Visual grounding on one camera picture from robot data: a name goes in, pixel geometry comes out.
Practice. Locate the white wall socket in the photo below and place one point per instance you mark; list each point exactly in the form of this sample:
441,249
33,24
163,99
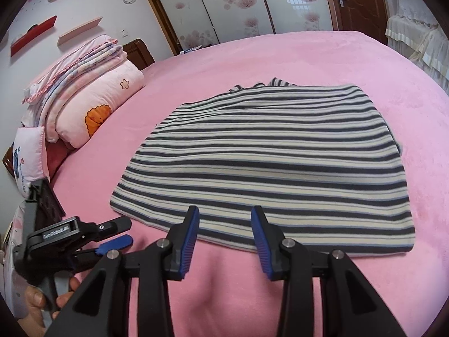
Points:
124,33

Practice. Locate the lavender striped folded blanket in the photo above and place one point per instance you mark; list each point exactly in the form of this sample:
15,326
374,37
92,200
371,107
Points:
101,54

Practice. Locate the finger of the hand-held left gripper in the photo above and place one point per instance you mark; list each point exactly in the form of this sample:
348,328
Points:
115,225
115,242

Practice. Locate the cream lace-covered furniture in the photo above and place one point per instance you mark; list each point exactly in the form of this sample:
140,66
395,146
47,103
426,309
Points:
417,35

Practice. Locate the pink fleece bed blanket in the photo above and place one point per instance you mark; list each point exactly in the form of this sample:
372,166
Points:
403,94

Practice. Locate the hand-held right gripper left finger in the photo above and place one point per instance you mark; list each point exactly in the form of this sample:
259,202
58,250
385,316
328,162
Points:
189,242

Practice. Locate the pink pillow with blue print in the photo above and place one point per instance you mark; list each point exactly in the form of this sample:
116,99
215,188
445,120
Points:
29,158

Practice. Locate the pink floral folded quilt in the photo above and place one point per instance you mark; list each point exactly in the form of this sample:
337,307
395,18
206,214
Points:
105,91

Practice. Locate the small white blue box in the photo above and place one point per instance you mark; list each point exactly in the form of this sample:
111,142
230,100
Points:
191,50

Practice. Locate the floral sliding-door wardrobe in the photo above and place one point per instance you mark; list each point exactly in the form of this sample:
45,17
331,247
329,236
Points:
238,3

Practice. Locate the red wall shelf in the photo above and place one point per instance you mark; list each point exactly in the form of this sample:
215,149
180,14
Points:
33,35

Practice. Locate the striped long-sleeve shirt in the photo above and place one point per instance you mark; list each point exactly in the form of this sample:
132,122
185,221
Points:
263,147

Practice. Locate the person's left hand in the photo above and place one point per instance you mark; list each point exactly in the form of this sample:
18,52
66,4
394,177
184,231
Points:
37,305

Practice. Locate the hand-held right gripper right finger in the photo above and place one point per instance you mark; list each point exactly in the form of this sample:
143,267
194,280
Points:
261,242

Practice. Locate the beige wall shelf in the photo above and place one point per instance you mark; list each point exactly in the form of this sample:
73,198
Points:
80,31

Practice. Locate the brown wooden door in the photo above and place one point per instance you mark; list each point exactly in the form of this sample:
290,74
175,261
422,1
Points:
361,7

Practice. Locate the dark wooden headboard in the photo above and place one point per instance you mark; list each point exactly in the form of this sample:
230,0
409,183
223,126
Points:
140,54

